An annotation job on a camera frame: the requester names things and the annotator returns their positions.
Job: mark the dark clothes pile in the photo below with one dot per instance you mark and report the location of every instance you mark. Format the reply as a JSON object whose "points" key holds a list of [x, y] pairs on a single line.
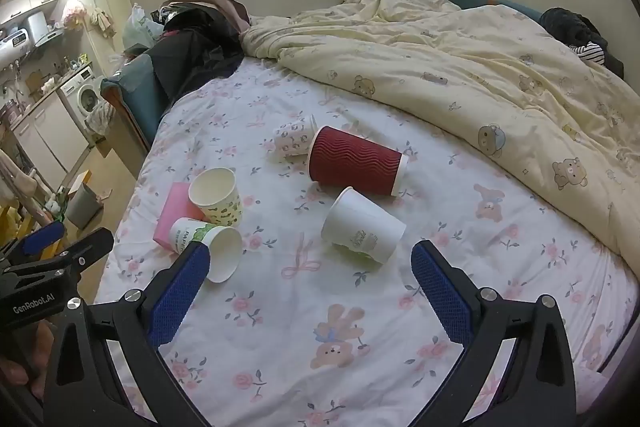
{"points": [[570, 24]]}

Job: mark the white water heater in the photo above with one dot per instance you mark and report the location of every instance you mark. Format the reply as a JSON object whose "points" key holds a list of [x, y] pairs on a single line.
{"points": [[36, 29]]}

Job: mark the beige hanging cloth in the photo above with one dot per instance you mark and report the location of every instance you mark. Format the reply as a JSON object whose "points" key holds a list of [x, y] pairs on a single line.
{"points": [[102, 22]]}

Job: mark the brown pink cloth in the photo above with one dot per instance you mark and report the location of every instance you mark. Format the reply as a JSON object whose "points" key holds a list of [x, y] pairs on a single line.
{"points": [[227, 7]]}

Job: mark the teal bed footboard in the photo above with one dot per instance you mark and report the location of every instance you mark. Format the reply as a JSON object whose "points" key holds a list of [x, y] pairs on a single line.
{"points": [[135, 92]]}

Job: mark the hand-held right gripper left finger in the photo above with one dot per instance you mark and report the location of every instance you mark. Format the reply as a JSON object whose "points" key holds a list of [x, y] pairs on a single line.
{"points": [[179, 299]]}

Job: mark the striped cloth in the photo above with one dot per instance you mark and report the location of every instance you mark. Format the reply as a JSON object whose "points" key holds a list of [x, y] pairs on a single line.
{"points": [[590, 53]]}

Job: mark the white wall cabinet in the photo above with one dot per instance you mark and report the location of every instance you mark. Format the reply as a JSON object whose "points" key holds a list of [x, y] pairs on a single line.
{"points": [[30, 2]]}

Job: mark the person's left hand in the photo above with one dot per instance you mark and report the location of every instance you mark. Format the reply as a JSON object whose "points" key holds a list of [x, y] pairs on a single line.
{"points": [[17, 369]]}

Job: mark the white plastic bag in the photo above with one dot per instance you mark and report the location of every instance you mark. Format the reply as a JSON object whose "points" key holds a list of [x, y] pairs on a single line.
{"points": [[137, 27]]}

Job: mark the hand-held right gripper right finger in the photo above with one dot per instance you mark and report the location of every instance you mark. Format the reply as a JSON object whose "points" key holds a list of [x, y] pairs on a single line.
{"points": [[443, 299]]}

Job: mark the grey trash bin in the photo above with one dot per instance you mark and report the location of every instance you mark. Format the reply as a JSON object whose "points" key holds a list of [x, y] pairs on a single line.
{"points": [[84, 207]]}

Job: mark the red ribbed paper cup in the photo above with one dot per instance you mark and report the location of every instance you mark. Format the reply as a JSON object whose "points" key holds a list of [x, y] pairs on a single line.
{"points": [[356, 163]]}

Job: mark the spotted cream paper cup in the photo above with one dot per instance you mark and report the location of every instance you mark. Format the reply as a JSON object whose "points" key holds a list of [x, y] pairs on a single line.
{"points": [[218, 198]]}

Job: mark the cream bear print duvet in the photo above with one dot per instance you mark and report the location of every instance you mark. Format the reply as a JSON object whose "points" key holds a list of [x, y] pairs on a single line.
{"points": [[450, 72]]}

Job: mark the green label white paper cup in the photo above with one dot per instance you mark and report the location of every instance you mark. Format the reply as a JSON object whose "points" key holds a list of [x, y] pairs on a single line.
{"points": [[216, 247]]}

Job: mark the white washing machine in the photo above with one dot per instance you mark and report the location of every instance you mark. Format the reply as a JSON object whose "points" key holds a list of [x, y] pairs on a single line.
{"points": [[87, 98]]}

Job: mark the black jacket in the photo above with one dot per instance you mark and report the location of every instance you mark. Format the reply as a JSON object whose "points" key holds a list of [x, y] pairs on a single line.
{"points": [[200, 44]]}

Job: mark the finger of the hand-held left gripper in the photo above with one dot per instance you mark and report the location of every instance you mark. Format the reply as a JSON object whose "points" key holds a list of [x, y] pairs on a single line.
{"points": [[44, 237], [87, 246]]}

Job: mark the pink flower bouquet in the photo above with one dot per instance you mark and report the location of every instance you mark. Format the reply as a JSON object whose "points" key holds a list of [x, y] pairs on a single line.
{"points": [[75, 13]]}

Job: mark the plain white paper cup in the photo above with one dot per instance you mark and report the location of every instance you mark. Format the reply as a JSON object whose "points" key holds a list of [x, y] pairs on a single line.
{"points": [[361, 229]]}

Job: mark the white kitchen base cabinet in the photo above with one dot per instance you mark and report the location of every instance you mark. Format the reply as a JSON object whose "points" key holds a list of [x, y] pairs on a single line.
{"points": [[47, 132]]}

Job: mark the pink patterned paper cup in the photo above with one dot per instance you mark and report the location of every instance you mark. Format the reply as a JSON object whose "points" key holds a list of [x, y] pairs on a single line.
{"points": [[292, 139]]}

